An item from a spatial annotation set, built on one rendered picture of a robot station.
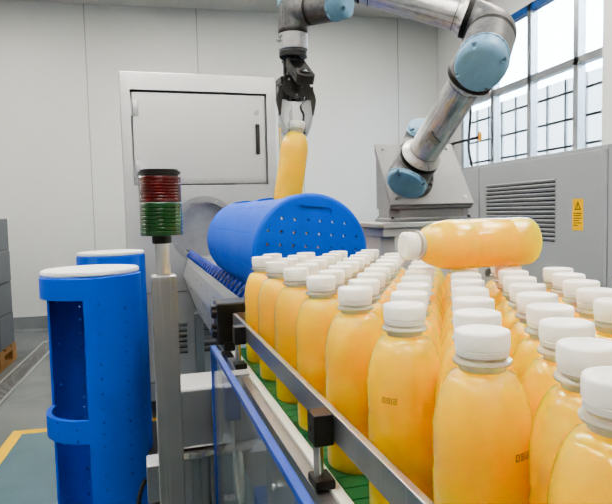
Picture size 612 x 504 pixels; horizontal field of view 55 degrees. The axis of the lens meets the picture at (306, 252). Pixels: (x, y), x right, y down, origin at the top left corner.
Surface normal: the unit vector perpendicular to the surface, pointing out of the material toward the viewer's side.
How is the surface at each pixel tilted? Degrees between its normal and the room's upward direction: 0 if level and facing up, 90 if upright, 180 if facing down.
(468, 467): 90
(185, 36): 90
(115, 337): 90
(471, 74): 126
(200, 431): 90
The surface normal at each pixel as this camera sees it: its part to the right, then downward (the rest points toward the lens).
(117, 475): 0.61, 0.04
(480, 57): -0.33, 0.64
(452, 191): 0.10, -0.61
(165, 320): 0.29, 0.06
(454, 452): -0.73, 0.07
